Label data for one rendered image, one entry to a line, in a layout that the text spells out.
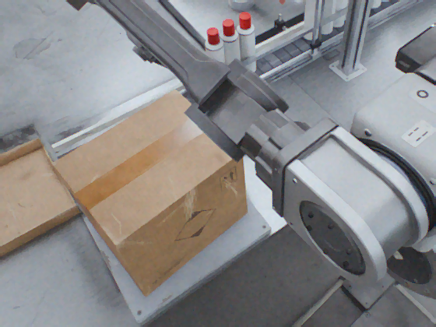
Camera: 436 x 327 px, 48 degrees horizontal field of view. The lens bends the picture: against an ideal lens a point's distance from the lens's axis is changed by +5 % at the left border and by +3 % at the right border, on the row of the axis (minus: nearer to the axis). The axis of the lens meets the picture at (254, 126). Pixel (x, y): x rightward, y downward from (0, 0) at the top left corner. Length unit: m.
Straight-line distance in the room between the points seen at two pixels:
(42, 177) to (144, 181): 0.49
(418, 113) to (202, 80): 0.27
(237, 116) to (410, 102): 0.20
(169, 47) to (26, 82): 1.06
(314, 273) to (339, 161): 1.57
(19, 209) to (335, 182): 1.02
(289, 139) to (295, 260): 1.57
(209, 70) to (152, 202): 0.38
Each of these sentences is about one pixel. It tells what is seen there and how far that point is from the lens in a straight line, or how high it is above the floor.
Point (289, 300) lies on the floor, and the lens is 2.02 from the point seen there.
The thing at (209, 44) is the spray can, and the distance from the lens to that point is 1.30.
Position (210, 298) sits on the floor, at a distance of 2.03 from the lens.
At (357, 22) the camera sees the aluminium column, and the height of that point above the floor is 1.04.
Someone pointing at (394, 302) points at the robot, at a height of 0.24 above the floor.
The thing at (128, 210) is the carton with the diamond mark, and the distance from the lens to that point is 0.94.
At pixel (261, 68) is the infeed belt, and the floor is 0.88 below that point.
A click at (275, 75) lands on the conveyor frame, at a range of 1.48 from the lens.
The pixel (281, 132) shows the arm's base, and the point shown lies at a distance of 0.53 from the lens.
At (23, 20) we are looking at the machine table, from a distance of 1.90.
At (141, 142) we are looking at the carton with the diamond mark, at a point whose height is 1.12.
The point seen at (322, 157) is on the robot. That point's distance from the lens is 0.50.
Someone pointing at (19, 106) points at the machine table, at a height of 0.83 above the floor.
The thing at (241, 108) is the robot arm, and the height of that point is 1.47.
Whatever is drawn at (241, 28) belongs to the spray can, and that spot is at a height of 1.05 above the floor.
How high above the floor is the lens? 1.91
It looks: 52 degrees down
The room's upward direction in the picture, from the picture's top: 3 degrees counter-clockwise
